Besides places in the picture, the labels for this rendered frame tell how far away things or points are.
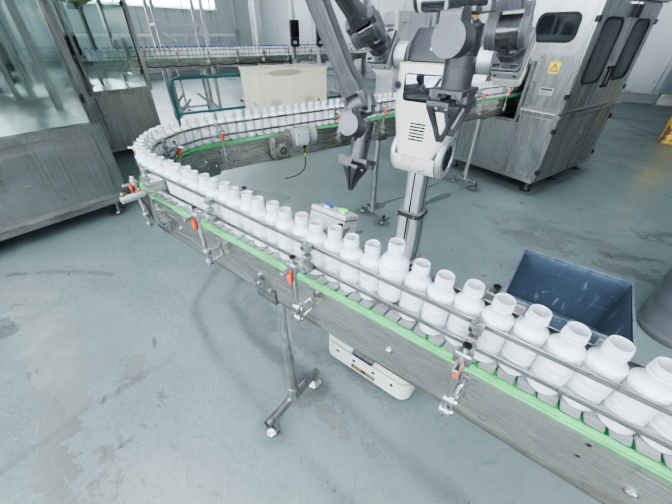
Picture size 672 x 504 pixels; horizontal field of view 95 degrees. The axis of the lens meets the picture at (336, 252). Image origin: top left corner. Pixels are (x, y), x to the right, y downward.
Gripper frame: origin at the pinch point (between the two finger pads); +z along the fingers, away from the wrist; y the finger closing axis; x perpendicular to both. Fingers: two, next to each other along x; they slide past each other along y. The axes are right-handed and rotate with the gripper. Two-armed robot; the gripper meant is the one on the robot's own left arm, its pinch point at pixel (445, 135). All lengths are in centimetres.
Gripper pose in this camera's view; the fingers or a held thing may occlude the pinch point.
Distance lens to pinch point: 75.3
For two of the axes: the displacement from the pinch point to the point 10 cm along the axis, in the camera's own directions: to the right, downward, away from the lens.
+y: 6.2, -4.5, 6.5
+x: -7.9, -3.6, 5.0
